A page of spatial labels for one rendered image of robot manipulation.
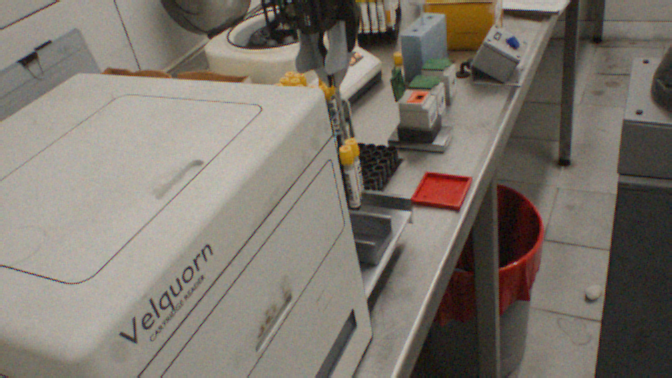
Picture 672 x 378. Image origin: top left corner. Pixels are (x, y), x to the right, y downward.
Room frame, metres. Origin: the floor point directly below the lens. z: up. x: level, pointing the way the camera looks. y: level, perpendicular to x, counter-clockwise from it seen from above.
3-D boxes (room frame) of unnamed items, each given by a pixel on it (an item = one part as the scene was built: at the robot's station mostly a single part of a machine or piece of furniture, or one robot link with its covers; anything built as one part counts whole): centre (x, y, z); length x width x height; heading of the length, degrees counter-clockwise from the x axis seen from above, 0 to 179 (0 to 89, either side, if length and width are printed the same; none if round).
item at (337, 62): (0.69, -0.02, 1.09); 0.06 x 0.03 x 0.09; 149
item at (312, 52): (0.71, 0.01, 1.09); 0.06 x 0.03 x 0.09; 149
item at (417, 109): (0.81, -0.14, 0.92); 0.05 x 0.04 x 0.06; 59
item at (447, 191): (0.67, -0.13, 0.88); 0.07 x 0.07 x 0.01; 59
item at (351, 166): (0.72, -0.02, 0.93); 0.17 x 0.09 x 0.11; 149
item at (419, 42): (1.03, -0.20, 0.92); 0.10 x 0.07 x 0.10; 141
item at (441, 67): (0.93, -0.20, 0.91); 0.05 x 0.04 x 0.07; 59
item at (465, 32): (1.16, -0.31, 0.93); 0.13 x 0.13 x 0.10; 64
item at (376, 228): (0.52, 0.00, 0.92); 0.21 x 0.07 x 0.05; 149
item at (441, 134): (0.81, -0.14, 0.89); 0.09 x 0.05 x 0.04; 59
